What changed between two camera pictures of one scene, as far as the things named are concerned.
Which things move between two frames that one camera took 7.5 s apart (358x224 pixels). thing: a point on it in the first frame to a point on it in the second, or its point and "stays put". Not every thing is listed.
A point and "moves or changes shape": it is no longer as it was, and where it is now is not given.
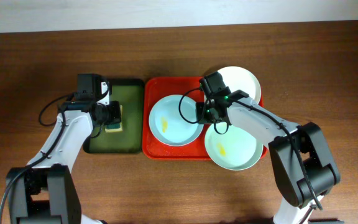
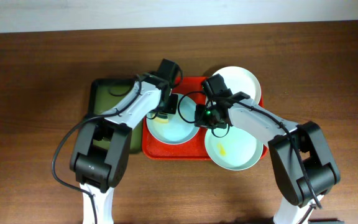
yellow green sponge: [116, 127] moves or changes shape
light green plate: [236, 150] stays put
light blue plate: [173, 121] stays put
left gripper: [114, 112] to [171, 106]
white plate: [236, 78] stays put
